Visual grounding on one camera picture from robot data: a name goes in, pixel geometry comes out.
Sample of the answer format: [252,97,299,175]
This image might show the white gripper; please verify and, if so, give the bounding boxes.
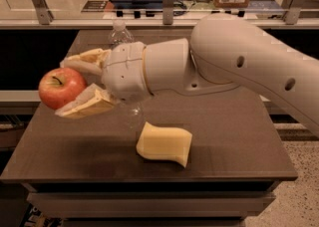
[55,42,152,119]

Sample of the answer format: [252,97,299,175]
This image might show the red apple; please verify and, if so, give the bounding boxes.
[38,68,87,110]

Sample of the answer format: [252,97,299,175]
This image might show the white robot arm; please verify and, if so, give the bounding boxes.
[61,13,319,135]

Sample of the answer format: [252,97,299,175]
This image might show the clear plastic water bottle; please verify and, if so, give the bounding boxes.
[108,20,143,129]

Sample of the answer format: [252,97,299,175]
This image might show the yellow sponge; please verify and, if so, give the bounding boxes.
[136,122,192,167]

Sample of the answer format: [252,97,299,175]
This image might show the brown table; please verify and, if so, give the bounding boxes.
[0,27,299,227]

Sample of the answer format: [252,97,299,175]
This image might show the left metal railing bracket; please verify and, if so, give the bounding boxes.
[31,0,54,25]

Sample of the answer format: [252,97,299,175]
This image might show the middle metal railing bracket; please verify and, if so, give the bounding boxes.
[162,0,173,25]

